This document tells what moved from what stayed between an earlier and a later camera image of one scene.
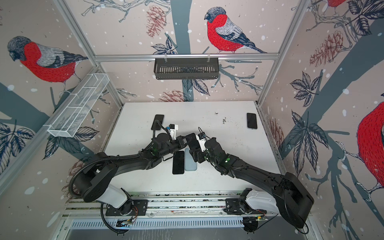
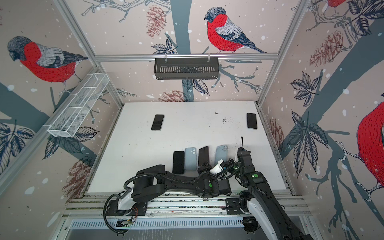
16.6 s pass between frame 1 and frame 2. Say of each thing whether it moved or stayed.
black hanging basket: stayed
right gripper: moved
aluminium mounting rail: stayed
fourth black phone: stayed
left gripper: moved
